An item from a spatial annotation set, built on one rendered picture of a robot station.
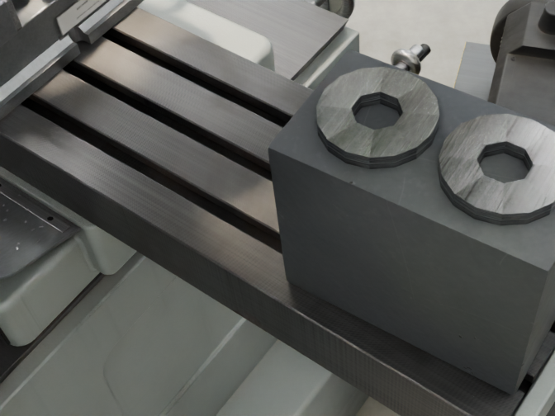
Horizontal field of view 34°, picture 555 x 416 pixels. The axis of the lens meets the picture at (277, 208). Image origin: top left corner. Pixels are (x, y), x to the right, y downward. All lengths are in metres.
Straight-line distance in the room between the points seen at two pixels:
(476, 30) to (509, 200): 1.83
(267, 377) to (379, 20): 1.17
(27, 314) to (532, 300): 0.58
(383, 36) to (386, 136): 1.76
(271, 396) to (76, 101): 0.75
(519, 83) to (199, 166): 0.69
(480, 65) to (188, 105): 0.90
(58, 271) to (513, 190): 0.57
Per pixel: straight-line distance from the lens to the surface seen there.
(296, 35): 1.32
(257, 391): 1.59
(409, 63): 1.57
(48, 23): 1.03
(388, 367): 0.77
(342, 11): 1.53
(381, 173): 0.65
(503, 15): 1.64
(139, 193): 0.90
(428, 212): 0.63
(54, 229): 0.99
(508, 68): 1.49
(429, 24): 2.44
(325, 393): 1.61
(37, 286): 1.02
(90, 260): 1.06
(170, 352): 1.34
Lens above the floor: 1.63
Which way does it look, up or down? 53 degrees down
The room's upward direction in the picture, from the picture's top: 8 degrees counter-clockwise
